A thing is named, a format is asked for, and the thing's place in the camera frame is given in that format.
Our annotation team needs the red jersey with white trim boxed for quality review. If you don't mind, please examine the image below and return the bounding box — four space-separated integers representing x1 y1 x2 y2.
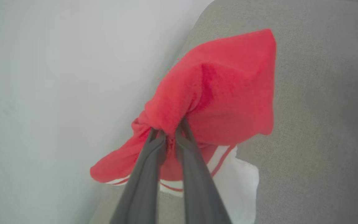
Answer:
90 28 277 224

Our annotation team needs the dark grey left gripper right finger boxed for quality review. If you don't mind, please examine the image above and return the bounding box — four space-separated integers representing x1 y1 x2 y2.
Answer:
174 117 232 224

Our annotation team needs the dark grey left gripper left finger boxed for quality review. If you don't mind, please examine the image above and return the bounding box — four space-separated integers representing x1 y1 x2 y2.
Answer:
109 128 167 224

